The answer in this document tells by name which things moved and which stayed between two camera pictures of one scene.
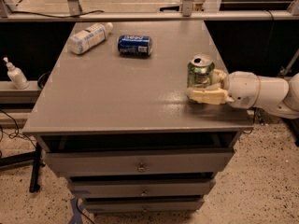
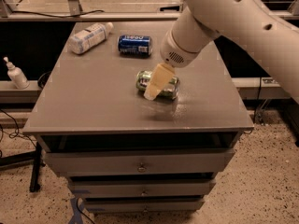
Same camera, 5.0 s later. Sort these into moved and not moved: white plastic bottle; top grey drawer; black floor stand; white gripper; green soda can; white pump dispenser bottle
Moved: white gripper; green soda can
Not moved: white plastic bottle; white pump dispenser bottle; black floor stand; top grey drawer
